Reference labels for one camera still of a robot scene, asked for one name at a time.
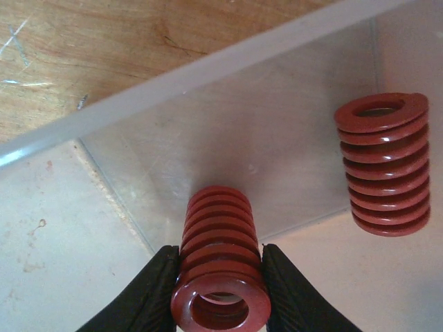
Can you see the red spring in bin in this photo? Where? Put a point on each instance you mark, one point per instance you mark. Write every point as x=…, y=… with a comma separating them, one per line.
x=385, y=149

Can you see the small clear plastic bin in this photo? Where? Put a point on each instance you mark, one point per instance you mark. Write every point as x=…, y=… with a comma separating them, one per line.
x=113, y=113

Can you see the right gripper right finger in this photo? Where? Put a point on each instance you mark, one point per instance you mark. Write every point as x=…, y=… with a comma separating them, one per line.
x=295, y=304

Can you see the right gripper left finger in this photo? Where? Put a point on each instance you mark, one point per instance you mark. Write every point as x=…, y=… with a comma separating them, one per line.
x=144, y=304

